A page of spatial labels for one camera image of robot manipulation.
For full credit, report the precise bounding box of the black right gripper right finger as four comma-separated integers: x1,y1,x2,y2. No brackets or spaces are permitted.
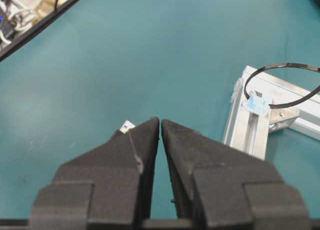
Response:
161,119,312,230

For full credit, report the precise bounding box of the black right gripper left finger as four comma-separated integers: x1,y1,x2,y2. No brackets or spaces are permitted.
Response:
29,117,160,230

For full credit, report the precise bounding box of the black zip tie loop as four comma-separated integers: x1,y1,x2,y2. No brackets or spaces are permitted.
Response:
243,62,320,109

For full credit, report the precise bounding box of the aluminium extrusion frame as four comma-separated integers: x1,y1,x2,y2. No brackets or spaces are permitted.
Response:
222,65,320,160

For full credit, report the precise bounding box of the black table edge rail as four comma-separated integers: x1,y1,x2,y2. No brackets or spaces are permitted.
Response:
0,0,79,62

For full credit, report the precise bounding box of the clutter of white cables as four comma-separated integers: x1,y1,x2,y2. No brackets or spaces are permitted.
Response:
0,0,76,50

